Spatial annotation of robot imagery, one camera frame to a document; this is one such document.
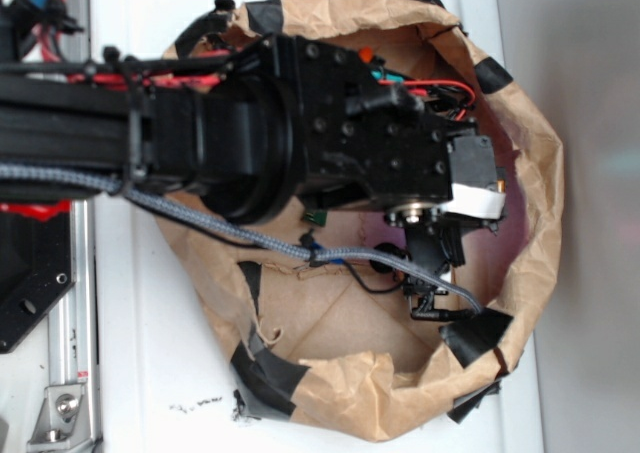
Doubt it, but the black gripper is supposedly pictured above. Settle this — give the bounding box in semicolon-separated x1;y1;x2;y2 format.
384;117;506;322

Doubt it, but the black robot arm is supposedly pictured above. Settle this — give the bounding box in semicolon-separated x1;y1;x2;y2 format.
1;35;506;322

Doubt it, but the black tape bottom right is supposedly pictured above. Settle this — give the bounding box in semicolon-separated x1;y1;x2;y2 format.
439;308;514;368

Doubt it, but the black tape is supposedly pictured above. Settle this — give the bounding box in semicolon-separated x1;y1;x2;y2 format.
439;308;514;368
173;0;284;59
230;334;309;421

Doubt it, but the black tape right rim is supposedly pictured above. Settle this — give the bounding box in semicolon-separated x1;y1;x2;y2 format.
474;56;514;94

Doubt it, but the orange plastic toy carrot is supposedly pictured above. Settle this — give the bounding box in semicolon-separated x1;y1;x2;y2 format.
302;46;375;227

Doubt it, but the black tape bottom left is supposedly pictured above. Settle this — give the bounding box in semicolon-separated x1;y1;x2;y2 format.
230;334;309;421

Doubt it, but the black tape top left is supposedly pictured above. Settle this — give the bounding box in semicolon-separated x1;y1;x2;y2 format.
173;0;284;59

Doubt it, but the grey braided cable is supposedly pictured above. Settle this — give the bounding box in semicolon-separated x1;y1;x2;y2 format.
0;162;486;317

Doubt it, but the red wire bundle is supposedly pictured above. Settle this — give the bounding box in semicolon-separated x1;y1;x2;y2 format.
64;47;236;94

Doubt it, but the aluminium extrusion rail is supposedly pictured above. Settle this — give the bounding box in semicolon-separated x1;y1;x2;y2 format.
41;0;99;453

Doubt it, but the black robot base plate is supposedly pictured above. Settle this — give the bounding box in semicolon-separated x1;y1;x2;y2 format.
1;201;73;354

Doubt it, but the metal corner bracket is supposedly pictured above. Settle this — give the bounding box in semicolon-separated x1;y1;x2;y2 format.
26;384;96;452

